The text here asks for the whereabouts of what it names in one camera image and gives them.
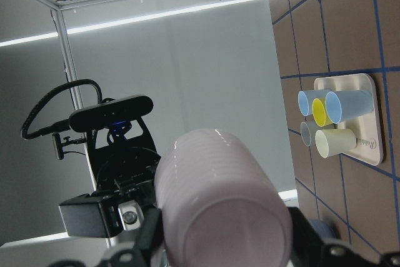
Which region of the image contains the light blue cup near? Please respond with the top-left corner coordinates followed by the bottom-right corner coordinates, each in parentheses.
top-left (325, 90), bottom-right (373, 124)

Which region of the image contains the yellow plastic cup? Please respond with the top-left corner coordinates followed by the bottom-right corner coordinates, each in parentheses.
top-left (312, 98), bottom-right (333, 127)

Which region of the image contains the grey plastic cup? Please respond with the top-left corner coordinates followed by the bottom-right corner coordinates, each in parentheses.
top-left (300, 121), bottom-right (335, 146)

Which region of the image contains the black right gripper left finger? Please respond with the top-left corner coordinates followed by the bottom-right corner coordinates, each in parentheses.
top-left (46, 207), bottom-right (165, 267)

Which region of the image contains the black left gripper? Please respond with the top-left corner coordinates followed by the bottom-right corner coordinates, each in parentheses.
top-left (59, 117), bottom-right (161, 238)

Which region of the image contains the cream plastic tray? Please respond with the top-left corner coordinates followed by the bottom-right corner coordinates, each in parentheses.
top-left (312, 73), bottom-right (383, 166)

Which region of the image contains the light blue cup far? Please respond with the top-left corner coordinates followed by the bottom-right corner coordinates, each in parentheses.
top-left (297, 89), bottom-right (332, 116)

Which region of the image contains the pale green white cup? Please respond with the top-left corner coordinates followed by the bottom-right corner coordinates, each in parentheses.
top-left (315, 129), bottom-right (357, 158)

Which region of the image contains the pink plastic cup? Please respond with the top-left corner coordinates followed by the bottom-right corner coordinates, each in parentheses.
top-left (155, 129), bottom-right (293, 266)

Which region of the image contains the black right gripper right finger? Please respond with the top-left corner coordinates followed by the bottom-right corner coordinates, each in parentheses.
top-left (289, 207), bottom-right (399, 266)

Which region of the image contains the light blue cup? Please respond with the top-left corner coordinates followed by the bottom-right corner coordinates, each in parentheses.
top-left (325, 90), bottom-right (373, 124)
top-left (297, 89), bottom-right (332, 116)

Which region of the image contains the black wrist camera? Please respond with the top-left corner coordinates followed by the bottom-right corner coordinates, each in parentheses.
top-left (69, 95), bottom-right (154, 133)

